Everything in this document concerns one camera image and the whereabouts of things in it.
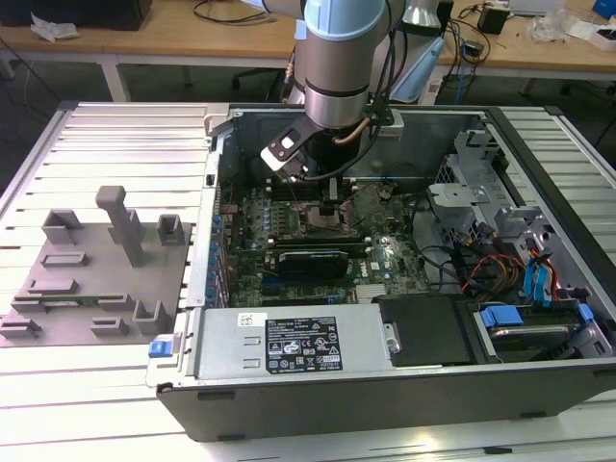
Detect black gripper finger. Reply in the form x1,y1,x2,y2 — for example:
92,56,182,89
321,175,346,218

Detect black graphics card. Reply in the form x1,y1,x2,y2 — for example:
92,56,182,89
267,247,350,280

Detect flat grey box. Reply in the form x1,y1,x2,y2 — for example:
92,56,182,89
507,0,567,15

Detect open PC case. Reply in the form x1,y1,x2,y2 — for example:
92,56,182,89
156,103,616,443

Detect grey parts rack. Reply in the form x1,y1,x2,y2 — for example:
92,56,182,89
0,185,196,347

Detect crumpled white paper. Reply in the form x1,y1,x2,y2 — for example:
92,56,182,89
29,12,81,42

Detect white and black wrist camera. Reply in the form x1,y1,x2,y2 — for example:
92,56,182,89
259,117,317,185

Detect black plastic shroud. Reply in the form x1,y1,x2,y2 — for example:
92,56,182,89
371,292,482,368

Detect silver metal drive cage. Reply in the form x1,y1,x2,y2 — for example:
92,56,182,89
425,125,562,270

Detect metal socket cover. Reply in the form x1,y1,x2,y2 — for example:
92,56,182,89
339,184,384,227

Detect red yellow wire bundle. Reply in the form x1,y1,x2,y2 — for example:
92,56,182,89
461,254,526,295

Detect wooden desk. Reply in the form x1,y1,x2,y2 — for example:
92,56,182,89
442,0,616,83
0,21,299,102

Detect green motherboard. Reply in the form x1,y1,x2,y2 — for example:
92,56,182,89
218,182,432,309

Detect CPU socket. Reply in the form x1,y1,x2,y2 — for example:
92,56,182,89
300,201,350,235

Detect clear plastic bags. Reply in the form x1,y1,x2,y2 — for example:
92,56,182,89
526,9,598,42

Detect small white wrist camera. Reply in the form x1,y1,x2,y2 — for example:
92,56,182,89
368,109,405,141

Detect hard disk in blue carrier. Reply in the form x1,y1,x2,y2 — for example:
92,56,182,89
474,301,598,363

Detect small black box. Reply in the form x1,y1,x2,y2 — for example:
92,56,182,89
477,7,510,35

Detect silver power supply unit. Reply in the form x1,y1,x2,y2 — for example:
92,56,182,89
194,306,386,381

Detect silver chipset heatsink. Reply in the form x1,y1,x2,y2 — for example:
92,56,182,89
354,284,385,303

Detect green RAM stick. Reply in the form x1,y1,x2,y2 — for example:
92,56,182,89
37,296,101,308

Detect blue flat data wire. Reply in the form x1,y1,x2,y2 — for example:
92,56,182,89
522,262,539,309
537,257,558,309

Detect large black box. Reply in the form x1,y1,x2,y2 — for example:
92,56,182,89
0,0,155,30

